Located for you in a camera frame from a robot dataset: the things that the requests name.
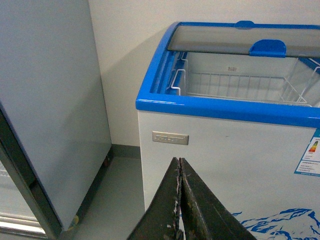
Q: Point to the white upright display fridge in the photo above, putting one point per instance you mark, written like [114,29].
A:
[54,132]

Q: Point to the energy label sticker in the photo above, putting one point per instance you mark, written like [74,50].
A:
[309,163]

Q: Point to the white chest freezer blue rim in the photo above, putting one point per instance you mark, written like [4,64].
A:
[246,152]

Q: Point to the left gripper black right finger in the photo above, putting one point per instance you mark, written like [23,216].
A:
[204,216]

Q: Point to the white wire freezer basket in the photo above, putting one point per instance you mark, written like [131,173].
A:
[286,81]

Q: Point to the silver brand nameplate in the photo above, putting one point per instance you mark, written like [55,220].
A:
[170,138]

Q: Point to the glass sliding lid blue handle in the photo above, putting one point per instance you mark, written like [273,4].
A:
[247,38]

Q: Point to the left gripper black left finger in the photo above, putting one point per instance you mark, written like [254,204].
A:
[161,220]

